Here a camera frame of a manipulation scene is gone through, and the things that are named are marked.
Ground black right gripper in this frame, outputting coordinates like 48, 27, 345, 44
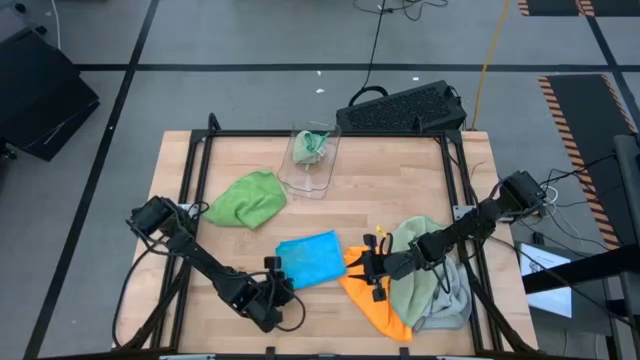
346, 233, 437, 304

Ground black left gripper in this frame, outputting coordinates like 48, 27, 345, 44
238, 255, 298, 334

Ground blue microfiber towel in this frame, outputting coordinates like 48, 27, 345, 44
275, 229, 349, 290

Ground orange microfiber towel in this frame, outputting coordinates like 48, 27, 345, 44
338, 244, 415, 344

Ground bright green microfiber towel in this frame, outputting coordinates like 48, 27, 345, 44
202, 169, 289, 231

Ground clear plastic bin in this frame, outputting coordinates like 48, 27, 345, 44
276, 119, 343, 200

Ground pale green microfiber towel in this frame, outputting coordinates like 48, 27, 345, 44
292, 129, 331, 166
389, 215, 451, 329

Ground grey microfiber towel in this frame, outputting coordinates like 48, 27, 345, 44
412, 254, 474, 332

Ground black perforated computer case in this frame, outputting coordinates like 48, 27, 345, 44
335, 79, 469, 134

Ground white display screen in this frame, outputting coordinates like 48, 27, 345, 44
519, 242, 574, 319

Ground black metal beam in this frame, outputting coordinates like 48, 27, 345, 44
522, 244, 640, 295

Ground large hazard striped floor mat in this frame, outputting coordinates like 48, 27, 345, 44
537, 73, 640, 251

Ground black floor box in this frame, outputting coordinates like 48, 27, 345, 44
0, 27, 101, 162

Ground black floor cable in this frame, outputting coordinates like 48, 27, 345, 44
347, 0, 392, 107

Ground yellow floor cable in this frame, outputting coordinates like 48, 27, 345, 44
471, 0, 514, 130

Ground dark grey metal post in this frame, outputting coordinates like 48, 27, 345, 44
613, 133, 640, 360

